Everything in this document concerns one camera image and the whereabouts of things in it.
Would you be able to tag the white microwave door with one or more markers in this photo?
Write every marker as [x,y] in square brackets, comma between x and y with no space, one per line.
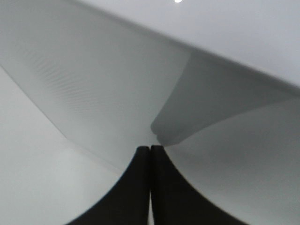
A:
[109,84]

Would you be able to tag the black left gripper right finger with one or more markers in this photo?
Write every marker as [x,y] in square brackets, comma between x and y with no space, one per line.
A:
[175,201]

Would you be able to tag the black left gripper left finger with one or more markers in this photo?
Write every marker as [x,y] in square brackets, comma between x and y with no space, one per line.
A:
[127,202]

